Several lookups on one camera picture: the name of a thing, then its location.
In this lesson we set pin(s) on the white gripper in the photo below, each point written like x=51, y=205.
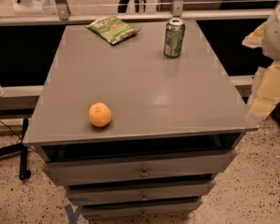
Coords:
x=279, y=34

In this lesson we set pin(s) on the orange fruit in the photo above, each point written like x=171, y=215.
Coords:
x=99, y=115

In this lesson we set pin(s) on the green soda can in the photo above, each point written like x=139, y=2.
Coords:
x=174, y=35

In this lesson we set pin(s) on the grey drawer cabinet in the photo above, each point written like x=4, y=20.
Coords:
x=160, y=106

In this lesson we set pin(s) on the green chip bag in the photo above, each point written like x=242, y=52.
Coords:
x=112, y=29

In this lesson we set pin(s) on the grey metal railing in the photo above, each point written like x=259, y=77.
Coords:
x=42, y=12

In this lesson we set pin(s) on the bottom grey drawer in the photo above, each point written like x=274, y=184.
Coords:
x=140, y=208

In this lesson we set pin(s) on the grey drawer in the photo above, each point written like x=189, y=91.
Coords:
x=147, y=192
x=138, y=168
x=140, y=208

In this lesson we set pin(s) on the top grey drawer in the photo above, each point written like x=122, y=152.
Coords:
x=138, y=168

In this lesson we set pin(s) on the middle grey drawer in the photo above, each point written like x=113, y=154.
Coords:
x=147, y=192

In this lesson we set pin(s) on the black stand leg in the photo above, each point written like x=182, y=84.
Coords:
x=24, y=173

